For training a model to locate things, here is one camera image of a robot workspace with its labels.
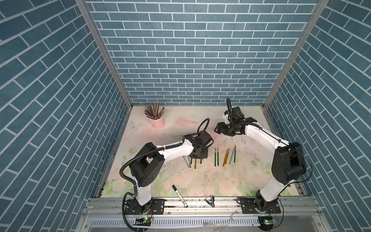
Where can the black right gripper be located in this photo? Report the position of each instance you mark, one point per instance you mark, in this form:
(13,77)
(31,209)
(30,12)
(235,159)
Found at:
(221,129)

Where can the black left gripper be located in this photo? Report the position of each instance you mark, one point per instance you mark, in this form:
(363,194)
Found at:
(205,155)

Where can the silver carving knife capped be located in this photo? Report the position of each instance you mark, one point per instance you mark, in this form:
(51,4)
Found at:
(232,155)

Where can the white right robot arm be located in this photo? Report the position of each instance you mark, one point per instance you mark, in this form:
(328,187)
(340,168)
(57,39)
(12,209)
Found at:
(288,162)

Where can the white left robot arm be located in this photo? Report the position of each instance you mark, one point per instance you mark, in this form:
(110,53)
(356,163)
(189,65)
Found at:
(143,169)

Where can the silver carving knife leftmost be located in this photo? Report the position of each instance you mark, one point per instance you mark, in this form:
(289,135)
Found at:
(187,161)

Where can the pink metal pencil cup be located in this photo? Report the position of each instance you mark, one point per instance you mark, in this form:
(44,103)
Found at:
(158,123)

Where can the black marker pen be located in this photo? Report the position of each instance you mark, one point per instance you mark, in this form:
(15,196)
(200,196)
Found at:
(180,196)

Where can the coloured pencils bundle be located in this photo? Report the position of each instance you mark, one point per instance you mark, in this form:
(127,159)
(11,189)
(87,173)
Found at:
(154,111)

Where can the black binder clip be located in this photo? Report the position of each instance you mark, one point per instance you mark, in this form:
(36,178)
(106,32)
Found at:
(210,201)

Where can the aluminium front rail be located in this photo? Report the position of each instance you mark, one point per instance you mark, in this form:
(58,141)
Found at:
(290,214)

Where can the aluminium corner frame post right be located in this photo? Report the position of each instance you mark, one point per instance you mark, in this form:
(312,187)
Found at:
(315,15)

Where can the aluminium corner frame post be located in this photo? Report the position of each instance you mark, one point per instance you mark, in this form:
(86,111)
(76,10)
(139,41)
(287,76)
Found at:
(87,16)
(315,15)

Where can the aluminium corner frame post left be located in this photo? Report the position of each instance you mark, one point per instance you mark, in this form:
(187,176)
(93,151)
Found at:
(87,16)

